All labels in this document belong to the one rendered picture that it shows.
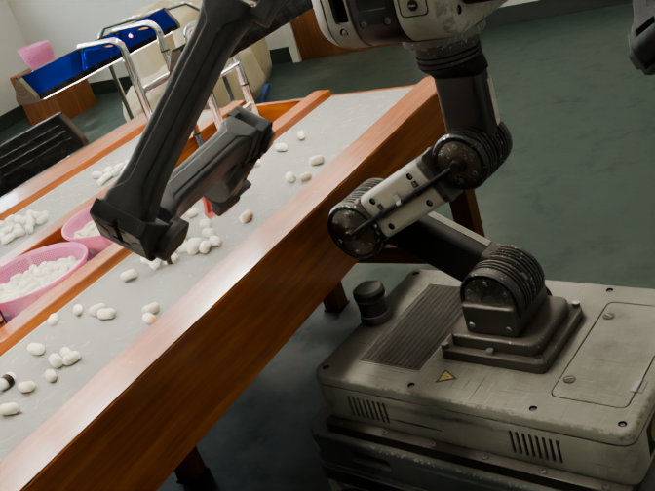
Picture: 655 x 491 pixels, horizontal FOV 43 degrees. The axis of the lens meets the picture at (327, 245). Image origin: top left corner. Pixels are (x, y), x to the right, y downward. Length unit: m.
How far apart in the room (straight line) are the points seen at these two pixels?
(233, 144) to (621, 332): 0.79
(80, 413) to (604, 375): 0.88
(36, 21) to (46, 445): 7.06
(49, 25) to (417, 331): 6.69
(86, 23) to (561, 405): 6.75
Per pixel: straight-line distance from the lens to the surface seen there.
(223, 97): 4.60
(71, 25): 7.94
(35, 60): 7.50
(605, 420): 1.46
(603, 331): 1.66
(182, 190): 1.23
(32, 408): 1.49
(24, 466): 1.31
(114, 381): 1.39
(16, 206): 2.57
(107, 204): 1.09
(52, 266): 2.05
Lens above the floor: 1.42
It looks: 25 degrees down
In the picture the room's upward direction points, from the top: 18 degrees counter-clockwise
